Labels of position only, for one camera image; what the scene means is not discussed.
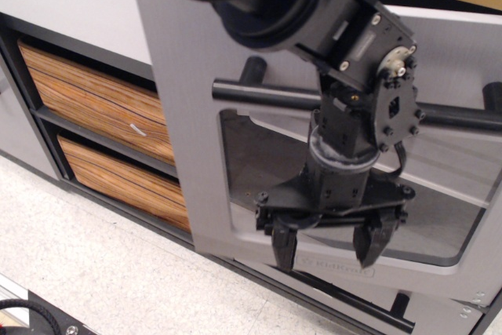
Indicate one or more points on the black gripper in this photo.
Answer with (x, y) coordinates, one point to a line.
(333, 190)

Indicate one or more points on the grey toy oven door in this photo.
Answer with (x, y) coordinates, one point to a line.
(447, 248)

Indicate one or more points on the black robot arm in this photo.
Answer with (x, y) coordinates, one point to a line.
(364, 57)

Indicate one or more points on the grey lower oven drawer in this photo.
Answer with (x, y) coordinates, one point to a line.
(431, 315)

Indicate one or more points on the grey oven rack shelf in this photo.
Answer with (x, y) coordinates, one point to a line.
(465, 165)

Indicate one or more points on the lower wood-pattern fabric bin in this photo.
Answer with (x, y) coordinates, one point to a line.
(121, 180)

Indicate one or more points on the wood-pattern fabric bin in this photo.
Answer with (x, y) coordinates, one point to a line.
(121, 180)
(90, 97)

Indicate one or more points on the upper wood-pattern fabric bin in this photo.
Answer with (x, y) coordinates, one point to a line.
(90, 97)

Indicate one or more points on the grey toy kitchen cabinet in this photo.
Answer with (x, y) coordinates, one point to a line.
(107, 34)

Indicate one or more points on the black drawer handle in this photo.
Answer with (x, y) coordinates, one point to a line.
(393, 317)

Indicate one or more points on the black oven door handle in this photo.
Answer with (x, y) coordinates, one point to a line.
(249, 89)

